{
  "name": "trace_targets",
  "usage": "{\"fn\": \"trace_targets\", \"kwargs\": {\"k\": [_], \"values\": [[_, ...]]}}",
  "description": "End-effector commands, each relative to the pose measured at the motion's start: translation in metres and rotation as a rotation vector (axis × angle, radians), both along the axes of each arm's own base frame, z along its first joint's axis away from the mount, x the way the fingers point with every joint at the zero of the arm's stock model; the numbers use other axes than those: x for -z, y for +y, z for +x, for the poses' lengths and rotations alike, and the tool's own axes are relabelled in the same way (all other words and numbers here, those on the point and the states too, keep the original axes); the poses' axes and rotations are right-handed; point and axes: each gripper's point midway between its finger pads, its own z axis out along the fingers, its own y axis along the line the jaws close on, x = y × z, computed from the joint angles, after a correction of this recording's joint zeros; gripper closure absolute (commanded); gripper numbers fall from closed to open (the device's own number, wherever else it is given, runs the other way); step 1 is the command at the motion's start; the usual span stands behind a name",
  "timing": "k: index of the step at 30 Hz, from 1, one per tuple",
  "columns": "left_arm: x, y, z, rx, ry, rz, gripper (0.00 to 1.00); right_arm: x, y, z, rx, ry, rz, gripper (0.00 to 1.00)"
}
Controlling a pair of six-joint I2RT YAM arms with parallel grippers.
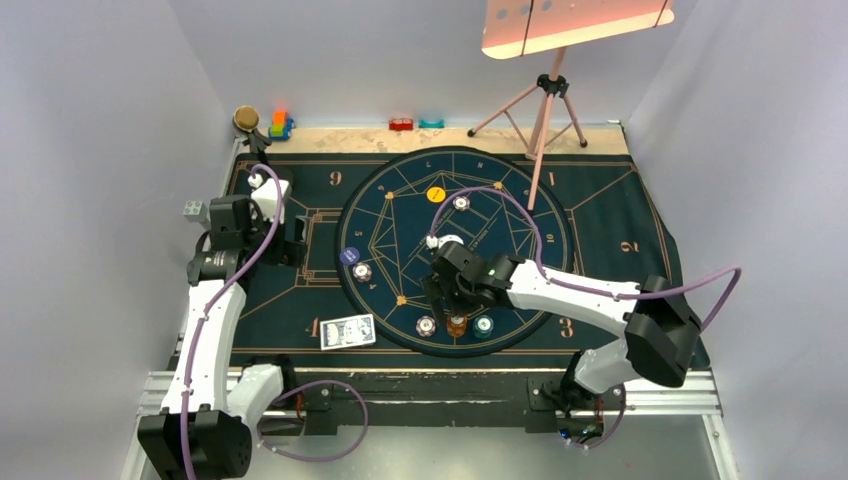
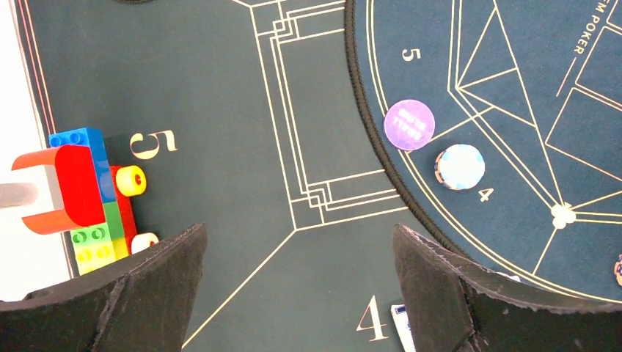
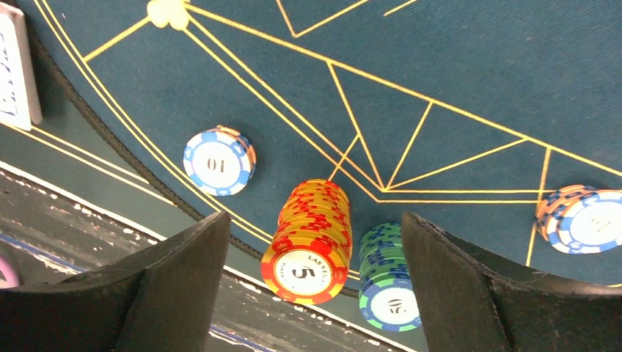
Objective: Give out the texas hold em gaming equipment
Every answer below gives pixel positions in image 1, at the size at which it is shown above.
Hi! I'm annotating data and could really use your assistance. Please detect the pink white chip stack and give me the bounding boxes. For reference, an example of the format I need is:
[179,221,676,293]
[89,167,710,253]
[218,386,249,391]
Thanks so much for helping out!
[415,316,438,338]

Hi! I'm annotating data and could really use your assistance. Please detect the orange chip stack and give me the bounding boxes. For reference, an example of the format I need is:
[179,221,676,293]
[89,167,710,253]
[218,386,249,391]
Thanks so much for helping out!
[446,316,468,339]

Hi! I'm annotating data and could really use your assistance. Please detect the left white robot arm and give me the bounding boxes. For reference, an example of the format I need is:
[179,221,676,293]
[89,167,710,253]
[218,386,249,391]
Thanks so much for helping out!
[137,164,306,479]

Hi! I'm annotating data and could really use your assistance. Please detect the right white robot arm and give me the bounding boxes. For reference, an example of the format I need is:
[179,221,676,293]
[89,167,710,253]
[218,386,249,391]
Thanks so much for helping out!
[421,235,702,407]

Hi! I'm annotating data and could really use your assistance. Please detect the dark green rectangular poker mat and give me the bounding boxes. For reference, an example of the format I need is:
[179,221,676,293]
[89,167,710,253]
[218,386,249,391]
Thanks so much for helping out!
[231,147,682,369]

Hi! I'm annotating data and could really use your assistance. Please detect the teal chip stack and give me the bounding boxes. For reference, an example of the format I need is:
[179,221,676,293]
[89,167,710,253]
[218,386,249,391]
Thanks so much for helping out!
[472,315,494,339]

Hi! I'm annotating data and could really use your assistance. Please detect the purple round blind button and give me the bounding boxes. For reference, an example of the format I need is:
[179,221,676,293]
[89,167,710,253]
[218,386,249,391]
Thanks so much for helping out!
[339,246,361,266]

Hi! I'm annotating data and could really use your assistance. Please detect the yellow round dealer button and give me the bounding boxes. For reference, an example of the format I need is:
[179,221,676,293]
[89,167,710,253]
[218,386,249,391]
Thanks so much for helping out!
[426,186,447,204]

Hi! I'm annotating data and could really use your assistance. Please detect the blue playing card deck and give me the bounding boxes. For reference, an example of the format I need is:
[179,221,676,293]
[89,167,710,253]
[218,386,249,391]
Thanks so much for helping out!
[319,314,376,351]

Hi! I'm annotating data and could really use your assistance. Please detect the grey lego brick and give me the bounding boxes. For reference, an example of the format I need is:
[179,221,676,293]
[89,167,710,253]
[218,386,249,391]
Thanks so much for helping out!
[183,200,209,228]

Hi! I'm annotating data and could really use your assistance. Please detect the orange green blue block stack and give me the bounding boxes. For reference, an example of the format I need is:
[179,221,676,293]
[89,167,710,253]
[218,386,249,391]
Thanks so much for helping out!
[268,110,295,141]

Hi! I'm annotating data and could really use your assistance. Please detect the red toy block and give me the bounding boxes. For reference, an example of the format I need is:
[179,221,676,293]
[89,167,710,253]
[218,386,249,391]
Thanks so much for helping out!
[388,117,415,131]

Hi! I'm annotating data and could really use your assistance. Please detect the teal toy block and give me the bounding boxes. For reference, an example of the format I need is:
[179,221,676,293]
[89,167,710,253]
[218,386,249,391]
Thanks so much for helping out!
[418,118,445,129]

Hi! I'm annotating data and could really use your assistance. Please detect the pink tripod stand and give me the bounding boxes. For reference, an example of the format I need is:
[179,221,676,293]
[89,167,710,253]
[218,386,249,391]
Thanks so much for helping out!
[467,46,588,213]

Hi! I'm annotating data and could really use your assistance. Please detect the pink light panel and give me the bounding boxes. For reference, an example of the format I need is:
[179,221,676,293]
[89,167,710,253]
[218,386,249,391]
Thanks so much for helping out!
[481,0,675,60]

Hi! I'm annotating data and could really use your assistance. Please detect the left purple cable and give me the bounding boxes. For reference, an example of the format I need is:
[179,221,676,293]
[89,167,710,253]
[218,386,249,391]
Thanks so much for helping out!
[177,163,370,480]

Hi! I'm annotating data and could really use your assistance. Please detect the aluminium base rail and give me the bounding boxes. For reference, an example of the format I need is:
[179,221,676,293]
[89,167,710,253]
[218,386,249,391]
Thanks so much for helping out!
[119,369,740,480]

